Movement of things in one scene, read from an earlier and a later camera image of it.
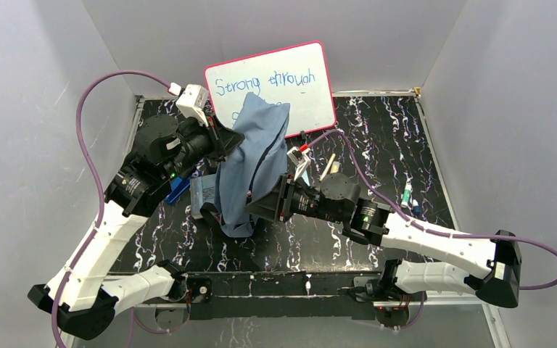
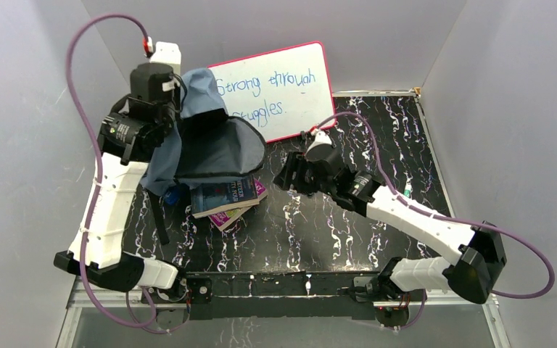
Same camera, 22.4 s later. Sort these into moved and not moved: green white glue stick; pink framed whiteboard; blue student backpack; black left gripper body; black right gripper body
Moved: black left gripper body; blue student backpack; black right gripper body
Not moved: green white glue stick; pink framed whiteboard
